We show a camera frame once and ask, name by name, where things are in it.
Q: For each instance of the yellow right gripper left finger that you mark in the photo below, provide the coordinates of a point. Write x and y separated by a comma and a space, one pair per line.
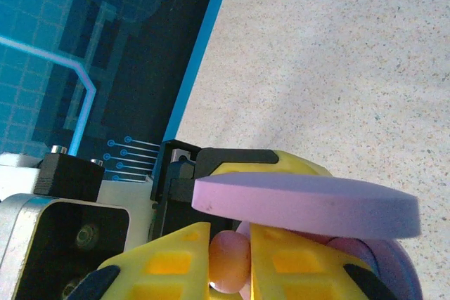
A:
165, 268

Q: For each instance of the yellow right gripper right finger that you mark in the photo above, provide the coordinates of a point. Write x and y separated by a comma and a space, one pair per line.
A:
299, 272

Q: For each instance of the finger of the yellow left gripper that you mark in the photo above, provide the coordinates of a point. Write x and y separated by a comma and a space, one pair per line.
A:
246, 161

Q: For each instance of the purple earbud charging case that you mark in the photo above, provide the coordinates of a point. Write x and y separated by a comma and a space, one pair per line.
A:
299, 201

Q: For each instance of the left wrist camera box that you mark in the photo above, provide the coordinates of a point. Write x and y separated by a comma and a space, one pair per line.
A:
70, 229

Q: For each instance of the blue printed circuit wall panel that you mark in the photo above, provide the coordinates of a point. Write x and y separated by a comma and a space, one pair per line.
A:
52, 15

